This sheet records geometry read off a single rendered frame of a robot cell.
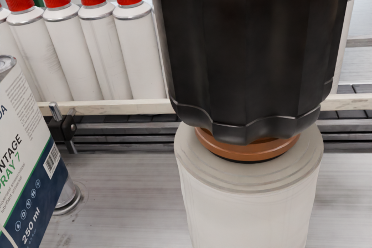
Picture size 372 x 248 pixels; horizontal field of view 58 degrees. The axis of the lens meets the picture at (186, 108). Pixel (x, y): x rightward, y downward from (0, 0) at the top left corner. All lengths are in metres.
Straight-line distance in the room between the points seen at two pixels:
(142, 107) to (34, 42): 0.17
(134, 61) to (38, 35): 0.14
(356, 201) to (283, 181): 0.25
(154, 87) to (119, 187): 0.15
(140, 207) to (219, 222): 0.22
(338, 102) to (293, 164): 0.32
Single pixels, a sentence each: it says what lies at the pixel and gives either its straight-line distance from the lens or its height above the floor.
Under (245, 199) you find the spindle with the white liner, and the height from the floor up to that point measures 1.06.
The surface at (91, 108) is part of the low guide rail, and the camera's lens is 0.53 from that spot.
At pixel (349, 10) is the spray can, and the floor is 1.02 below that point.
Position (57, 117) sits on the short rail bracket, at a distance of 0.50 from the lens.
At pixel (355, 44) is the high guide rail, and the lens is 0.55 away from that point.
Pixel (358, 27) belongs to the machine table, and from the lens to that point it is 0.91.
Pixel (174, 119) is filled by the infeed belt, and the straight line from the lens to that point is 0.51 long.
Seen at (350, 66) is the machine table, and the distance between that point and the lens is 0.74.
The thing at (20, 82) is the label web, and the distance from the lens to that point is 0.34.
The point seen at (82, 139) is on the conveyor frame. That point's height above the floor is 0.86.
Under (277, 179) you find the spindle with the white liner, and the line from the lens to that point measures 0.17.
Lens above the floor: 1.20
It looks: 37 degrees down
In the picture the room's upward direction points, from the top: 8 degrees counter-clockwise
